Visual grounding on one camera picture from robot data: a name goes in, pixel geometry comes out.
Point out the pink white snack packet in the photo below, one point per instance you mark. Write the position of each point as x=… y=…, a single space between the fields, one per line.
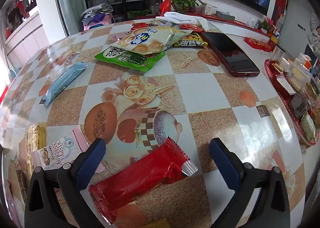
x=60 y=148

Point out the teal stool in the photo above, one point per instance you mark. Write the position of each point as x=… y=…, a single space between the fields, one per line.
x=14 y=74

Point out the cream biscuit bag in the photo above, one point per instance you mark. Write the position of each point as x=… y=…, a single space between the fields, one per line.
x=150 y=39

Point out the smartphone in red case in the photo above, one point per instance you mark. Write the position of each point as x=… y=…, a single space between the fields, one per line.
x=230 y=53

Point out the green potted plant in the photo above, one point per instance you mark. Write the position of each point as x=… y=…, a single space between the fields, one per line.
x=183 y=2

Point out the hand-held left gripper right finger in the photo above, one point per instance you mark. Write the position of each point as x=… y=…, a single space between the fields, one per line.
x=225 y=165

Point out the red wall hanging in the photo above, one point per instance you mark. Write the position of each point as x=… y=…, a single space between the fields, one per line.
x=280 y=3

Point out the red apple ornament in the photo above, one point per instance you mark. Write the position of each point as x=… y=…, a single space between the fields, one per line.
x=165 y=7

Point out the red candy box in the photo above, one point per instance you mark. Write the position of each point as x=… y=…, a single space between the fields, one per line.
x=258 y=44

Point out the white plastic bag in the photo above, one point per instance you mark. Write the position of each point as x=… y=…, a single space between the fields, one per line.
x=253 y=22

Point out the orange snack packet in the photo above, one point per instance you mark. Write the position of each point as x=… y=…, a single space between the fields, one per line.
x=138 y=25

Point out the pale green packet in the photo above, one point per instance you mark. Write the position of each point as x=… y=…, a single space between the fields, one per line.
x=308 y=128

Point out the hanging clothes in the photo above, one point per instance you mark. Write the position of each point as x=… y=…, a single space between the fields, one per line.
x=20 y=8

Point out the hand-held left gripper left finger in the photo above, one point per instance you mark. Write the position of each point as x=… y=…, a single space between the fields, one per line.
x=92 y=160

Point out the red round tray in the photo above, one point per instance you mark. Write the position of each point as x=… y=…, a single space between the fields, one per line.
x=277 y=85

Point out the pink stool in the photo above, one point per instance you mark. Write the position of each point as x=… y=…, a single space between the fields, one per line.
x=107 y=19

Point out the grey tissue box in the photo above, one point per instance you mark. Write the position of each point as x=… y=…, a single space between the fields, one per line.
x=225 y=15

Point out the small red snack packet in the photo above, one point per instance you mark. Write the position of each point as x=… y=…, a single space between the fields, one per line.
x=192 y=27

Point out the pink potted flowers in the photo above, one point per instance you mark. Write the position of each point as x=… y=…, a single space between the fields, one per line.
x=267 y=24

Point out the yellow striped packet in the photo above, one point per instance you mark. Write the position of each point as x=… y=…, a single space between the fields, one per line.
x=155 y=224

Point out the clear plastic bag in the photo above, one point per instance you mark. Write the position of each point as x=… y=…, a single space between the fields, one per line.
x=298 y=75

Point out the light blue snack packet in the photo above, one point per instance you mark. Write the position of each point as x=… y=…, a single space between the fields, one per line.
x=62 y=80

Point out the glass jar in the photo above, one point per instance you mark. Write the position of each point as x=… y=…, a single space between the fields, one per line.
x=278 y=53

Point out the dark tea packet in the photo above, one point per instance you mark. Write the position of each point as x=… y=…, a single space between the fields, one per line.
x=301 y=104

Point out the white card packet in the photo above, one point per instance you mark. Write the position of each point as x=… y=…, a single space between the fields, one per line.
x=286 y=84

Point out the green snack bag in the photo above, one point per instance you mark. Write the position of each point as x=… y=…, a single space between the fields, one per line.
x=130 y=62

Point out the pile of clothes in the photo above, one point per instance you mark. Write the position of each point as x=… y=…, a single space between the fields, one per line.
x=97 y=12

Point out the gold snack packet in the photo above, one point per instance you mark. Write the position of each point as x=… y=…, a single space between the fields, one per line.
x=35 y=135

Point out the white towel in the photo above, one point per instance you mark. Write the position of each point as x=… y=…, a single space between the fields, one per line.
x=185 y=18

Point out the yellow snack packet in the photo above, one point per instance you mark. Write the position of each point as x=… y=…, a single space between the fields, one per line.
x=190 y=42

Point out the small white boxes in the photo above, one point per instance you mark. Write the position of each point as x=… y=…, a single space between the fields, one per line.
x=207 y=8

